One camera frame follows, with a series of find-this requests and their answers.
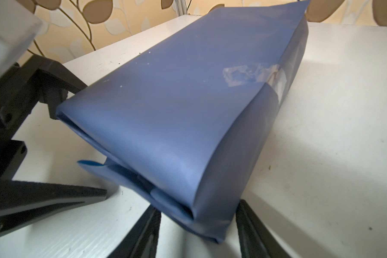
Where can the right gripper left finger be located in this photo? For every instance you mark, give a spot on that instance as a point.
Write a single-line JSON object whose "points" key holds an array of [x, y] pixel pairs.
{"points": [[142, 240]]}

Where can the blue wrapping paper sheet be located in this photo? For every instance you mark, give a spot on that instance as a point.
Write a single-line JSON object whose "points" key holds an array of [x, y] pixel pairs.
{"points": [[173, 130]]}

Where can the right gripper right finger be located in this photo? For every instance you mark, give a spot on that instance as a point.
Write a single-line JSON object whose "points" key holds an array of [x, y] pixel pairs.
{"points": [[254, 238]]}

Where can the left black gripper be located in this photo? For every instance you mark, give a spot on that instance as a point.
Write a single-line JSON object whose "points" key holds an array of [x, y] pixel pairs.
{"points": [[21, 87]]}

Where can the clear adhesive tape piece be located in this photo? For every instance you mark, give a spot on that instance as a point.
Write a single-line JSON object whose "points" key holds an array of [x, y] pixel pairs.
{"points": [[274, 76]]}

